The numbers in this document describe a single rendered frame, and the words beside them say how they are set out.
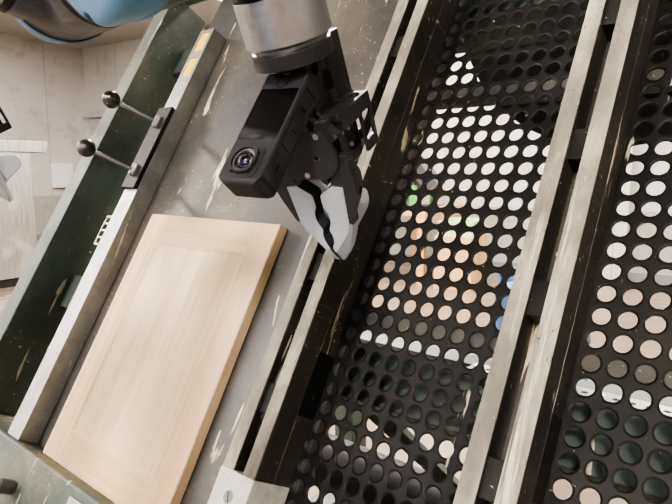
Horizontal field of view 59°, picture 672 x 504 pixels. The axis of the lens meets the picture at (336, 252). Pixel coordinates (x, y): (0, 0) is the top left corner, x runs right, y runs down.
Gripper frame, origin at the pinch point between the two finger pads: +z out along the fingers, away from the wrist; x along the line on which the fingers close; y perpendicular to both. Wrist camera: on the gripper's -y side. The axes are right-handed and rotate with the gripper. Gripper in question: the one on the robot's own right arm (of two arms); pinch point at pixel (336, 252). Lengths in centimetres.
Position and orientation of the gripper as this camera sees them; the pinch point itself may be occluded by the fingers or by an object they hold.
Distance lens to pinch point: 58.9
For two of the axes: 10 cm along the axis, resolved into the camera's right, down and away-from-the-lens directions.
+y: 4.7, -5.6, 6.9
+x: -8.5, -0.7, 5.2
